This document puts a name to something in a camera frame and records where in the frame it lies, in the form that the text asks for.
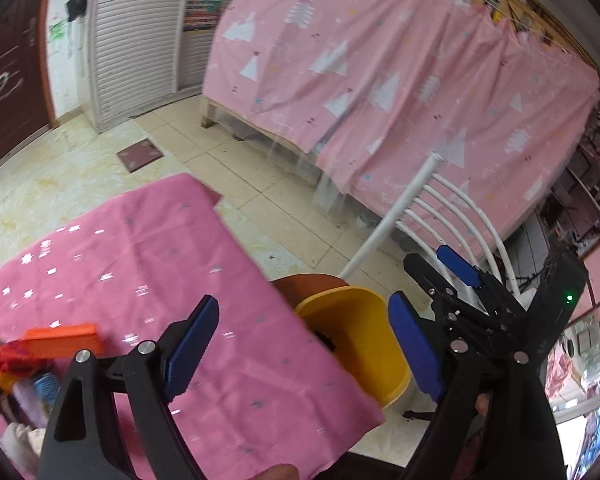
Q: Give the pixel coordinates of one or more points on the long orange box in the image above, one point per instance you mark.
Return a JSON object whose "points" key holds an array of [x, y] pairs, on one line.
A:
{"points": [[63, 341]]}

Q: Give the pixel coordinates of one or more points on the dark brown door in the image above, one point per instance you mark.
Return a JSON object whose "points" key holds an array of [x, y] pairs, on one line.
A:
{"points": [[26, 105]]}

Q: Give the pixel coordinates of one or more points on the brown floor mat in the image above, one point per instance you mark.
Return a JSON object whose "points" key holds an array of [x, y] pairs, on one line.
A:
{"points": [[139, 155]]}

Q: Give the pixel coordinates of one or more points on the left hand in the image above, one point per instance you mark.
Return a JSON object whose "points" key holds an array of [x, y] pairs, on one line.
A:
{"points": [[278, 472]]}

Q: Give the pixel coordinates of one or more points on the white metal chair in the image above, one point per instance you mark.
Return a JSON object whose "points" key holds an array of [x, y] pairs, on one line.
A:
{"points": [[431, 212]]}

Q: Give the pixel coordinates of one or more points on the pink star tablecloth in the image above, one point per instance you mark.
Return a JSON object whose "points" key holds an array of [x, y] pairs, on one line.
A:
{"points": [[267, 391]]}

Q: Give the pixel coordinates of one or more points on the white louvered wardrobe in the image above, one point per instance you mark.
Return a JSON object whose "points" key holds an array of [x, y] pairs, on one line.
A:
{"points": [[138, 57]]}

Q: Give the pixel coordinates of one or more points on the pink tree pattern curtain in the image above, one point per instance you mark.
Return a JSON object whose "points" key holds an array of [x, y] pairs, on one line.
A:
{"points": [[370, 88]]}

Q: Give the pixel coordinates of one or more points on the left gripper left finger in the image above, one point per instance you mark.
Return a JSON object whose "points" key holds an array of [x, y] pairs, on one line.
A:
{"points": [[84, 438]]}

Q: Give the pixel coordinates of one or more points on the cream rolled sock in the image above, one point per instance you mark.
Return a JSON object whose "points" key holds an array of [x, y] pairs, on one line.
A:
{"points": [[23, 445]]}

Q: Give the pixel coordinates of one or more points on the blue sock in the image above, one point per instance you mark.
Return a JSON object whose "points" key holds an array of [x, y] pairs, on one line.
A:
{"points": [[46, 386]]}

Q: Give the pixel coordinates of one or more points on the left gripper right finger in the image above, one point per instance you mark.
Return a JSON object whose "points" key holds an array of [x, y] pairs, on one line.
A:
{"points": [[519, 436]]}

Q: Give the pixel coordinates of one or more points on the yellow trash bin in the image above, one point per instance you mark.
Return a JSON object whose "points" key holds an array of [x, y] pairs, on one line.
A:
{"points": [[353, 323]]}

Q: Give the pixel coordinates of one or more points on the red cloth piece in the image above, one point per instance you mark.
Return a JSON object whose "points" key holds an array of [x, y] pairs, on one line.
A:
{"points": [[16, 359]]}

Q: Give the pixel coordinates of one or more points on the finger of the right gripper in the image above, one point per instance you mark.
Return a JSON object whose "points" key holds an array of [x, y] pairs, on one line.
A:
{"points": [[468, 273], [436, 286]]}

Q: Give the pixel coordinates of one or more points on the purple green sock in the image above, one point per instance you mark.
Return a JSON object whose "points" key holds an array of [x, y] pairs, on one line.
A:
{"points": [[27, 406]]}

